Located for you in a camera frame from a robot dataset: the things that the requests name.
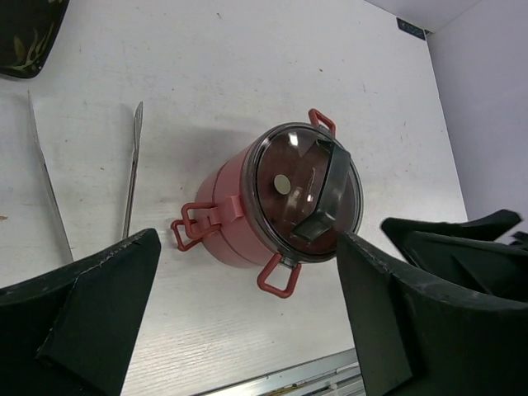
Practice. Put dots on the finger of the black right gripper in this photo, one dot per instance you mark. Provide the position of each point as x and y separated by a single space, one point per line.
467 254

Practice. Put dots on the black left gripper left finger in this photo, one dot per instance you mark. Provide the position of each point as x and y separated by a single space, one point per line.
72 331

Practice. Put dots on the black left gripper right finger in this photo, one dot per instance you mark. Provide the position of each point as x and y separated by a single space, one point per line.
416 334

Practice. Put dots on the stainless steel tongs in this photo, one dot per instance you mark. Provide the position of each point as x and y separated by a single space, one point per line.
89 171

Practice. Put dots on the grey lid with handle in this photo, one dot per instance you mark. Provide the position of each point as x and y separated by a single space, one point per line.
339 206

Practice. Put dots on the dark red lid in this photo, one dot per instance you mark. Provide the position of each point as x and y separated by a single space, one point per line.
290 176

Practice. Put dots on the pink steel-lined bowl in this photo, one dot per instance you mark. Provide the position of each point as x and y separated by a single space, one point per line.
220 200
243 253

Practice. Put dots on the black patterned square plate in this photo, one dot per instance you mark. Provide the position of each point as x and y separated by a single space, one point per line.
29 29

